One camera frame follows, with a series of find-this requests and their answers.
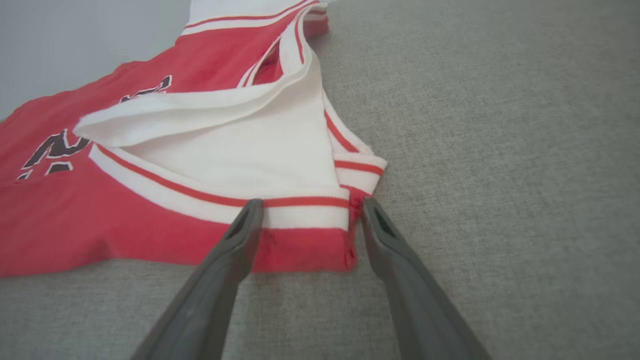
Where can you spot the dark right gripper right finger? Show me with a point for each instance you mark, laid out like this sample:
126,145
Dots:
420,310

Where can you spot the grey fabric sofa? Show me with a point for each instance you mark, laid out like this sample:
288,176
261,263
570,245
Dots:
500,150

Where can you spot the red Bulls basketball jersey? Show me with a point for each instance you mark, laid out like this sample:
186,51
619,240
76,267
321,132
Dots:
100,220

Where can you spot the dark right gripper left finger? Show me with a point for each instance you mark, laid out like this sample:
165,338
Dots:
210,300

